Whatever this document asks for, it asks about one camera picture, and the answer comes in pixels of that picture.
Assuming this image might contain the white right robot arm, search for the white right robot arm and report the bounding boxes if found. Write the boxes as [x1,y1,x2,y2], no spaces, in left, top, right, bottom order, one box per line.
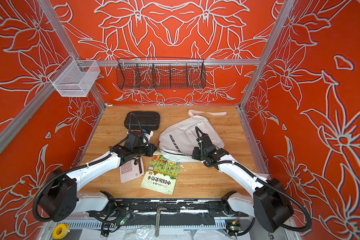
[192,127,312,233]

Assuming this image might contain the yellow tape roll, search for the yellow tape roll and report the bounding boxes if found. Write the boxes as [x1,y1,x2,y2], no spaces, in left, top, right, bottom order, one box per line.
[52,224,70,240]

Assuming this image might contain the black wire wall basket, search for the black wire wall basket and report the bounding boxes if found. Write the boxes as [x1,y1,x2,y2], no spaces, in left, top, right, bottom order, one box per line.
[116,58,207,90]

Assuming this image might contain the green illustrated book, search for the green illustrated book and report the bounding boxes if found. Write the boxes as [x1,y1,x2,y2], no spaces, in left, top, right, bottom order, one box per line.
[141,151,180,195]

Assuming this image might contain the white student backpack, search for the white student backpack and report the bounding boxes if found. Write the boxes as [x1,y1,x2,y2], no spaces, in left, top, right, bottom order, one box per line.
[159,110,225,163]

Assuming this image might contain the black plastic tool case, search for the black plastic tool case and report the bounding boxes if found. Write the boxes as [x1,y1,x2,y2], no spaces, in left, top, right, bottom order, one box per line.
[124,111,161,131]

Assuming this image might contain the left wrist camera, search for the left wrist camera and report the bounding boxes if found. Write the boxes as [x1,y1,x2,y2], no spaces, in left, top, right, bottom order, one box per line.
[143,129,154,142]

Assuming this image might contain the metal clamp handle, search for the metal clamp handle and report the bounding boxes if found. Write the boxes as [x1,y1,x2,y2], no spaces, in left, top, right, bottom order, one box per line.
[155,206,168,238]

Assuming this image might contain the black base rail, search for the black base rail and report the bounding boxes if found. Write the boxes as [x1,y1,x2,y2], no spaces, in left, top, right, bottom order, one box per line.
[116,198,247,217]

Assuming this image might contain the white wire wall basket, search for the white wire wall basket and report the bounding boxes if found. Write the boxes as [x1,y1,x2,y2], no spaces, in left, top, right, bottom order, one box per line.
[49,60,100,97]

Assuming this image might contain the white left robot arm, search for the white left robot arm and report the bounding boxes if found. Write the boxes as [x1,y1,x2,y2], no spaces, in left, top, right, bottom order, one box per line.
[32,111,161,222]

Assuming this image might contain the pink calculator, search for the pink calculator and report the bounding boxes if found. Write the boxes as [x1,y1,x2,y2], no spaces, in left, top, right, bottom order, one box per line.
[119,158,144,184]

